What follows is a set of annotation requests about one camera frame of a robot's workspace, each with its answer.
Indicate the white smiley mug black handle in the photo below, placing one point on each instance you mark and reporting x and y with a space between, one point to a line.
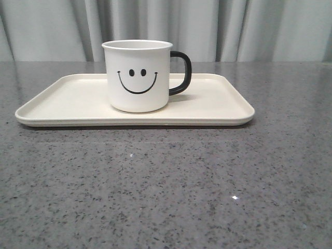
138 74

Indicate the cream rectangular plastic tray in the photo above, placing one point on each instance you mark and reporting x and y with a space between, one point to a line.
80 100

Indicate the grey-white pleated curtain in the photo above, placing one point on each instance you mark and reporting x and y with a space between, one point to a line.
208 31

